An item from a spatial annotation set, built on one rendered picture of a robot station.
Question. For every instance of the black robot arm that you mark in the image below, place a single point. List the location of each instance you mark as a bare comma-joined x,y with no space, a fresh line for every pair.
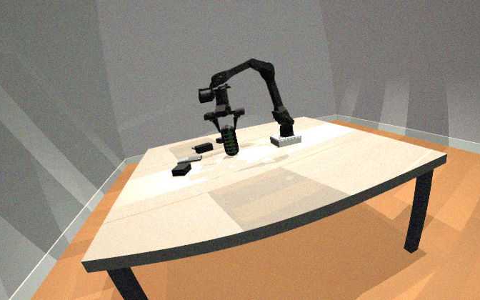
267,72

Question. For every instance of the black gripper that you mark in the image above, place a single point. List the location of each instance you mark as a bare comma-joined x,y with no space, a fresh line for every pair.
212,116

